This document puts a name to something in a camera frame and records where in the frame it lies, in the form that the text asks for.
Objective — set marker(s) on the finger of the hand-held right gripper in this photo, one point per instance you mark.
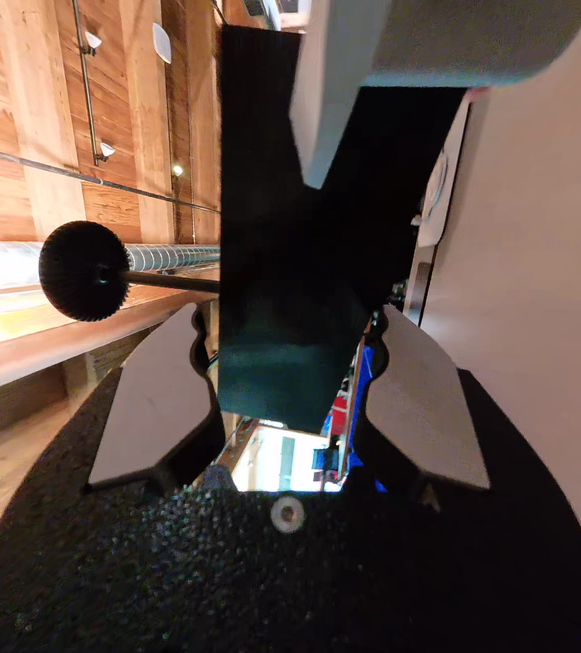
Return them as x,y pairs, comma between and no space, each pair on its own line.
331,76

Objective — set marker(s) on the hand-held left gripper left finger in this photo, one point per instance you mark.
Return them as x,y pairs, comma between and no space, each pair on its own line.
152,387

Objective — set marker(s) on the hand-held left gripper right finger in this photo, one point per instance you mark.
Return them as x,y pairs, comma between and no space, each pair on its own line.
423,403

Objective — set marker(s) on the white ceiling disc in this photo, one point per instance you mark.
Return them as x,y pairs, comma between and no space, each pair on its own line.
161,43

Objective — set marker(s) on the silver air duct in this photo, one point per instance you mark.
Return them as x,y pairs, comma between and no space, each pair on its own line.
168,257

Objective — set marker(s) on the white track spotlight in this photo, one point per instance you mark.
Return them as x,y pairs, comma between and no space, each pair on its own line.
106,151
93,42

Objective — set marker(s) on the black stand pole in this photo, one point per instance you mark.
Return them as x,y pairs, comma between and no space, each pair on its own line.
178,281

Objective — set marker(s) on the thin black rod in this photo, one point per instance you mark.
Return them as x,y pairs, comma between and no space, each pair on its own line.
116,184

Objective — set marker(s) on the black ribbed knob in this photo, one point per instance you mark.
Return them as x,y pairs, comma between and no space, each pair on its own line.
81,270

